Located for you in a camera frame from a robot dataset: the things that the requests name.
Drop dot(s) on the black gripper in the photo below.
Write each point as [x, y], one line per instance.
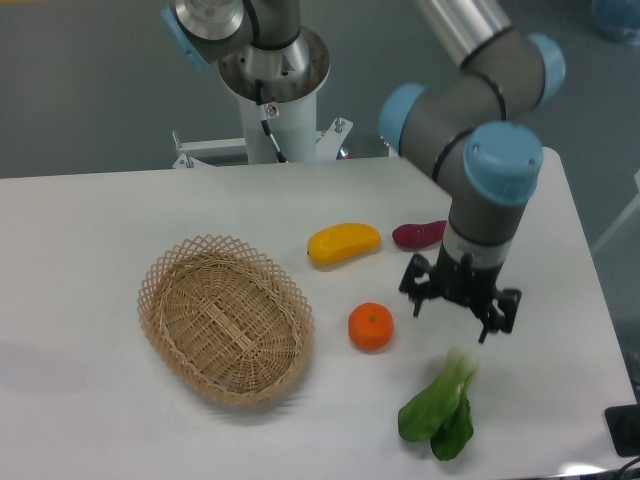
[463, 283]

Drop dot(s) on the green bok choy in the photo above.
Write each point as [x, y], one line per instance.
[441, 413]

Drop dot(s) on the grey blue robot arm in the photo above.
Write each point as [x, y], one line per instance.
[464, 139]

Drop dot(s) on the purple sweet potato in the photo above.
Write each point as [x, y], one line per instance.
[419, 236]

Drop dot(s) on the orange tangerine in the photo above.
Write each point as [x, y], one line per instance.
[371, 326]

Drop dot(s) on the yellow mango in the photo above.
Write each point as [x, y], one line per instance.
[342, 242]

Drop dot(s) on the black device at table edge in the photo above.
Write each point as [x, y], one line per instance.
[623, 425]

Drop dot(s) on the woven wicker basket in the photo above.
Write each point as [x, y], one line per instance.
[227, 320]

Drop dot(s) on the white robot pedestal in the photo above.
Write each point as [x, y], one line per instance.
[289, 125]

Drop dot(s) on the white metal base frame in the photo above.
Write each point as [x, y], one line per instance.
[329, 147]

